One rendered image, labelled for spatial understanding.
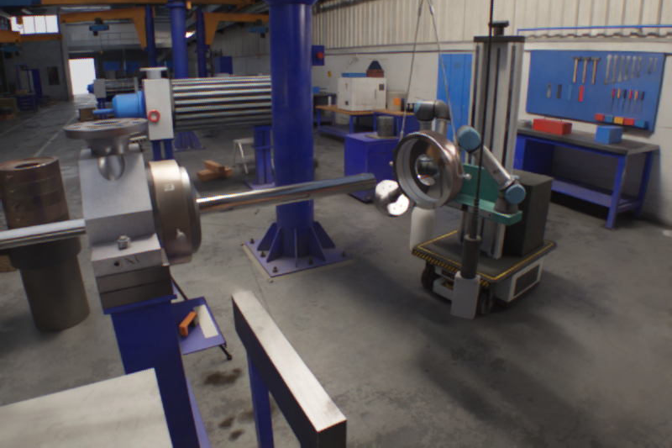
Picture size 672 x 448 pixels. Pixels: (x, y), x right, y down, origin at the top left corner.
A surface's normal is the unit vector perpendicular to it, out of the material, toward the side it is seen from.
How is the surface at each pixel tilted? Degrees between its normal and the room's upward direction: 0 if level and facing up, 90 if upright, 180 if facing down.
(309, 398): 0
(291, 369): 0
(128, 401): 0
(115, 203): 45
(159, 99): 90
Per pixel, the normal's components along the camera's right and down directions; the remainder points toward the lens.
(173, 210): 0.46, -0.07
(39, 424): 0.00, -0.95
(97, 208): 0.34, -0.49
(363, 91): 0.46, 0.27
